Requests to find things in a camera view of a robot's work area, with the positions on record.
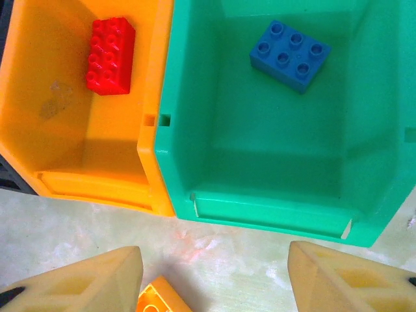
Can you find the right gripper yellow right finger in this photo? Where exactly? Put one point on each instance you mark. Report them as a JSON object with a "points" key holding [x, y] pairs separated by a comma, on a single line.
{"points": [[351, 286]]}

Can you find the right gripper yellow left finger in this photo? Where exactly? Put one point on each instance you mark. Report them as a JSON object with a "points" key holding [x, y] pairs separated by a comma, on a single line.
{"points": [[74, 286]]}

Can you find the yellow lego brick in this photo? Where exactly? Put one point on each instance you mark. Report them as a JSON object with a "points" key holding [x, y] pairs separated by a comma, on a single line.
{"points": [[159, 299]]}

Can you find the red lego brick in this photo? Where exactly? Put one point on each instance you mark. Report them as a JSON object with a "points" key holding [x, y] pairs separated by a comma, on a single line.
{"points": [[112, 55]]}

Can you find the blue lego brick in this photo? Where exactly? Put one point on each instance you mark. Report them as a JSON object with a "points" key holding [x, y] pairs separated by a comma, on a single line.
{"points": [[289, 58]]}

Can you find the orange plastic bin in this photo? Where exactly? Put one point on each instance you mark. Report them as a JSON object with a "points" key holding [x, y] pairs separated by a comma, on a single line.
{"points": [[107, 156]]}

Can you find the green plastic bin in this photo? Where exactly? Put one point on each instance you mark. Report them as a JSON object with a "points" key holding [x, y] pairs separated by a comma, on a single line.
{"points": [[260, 146]]}

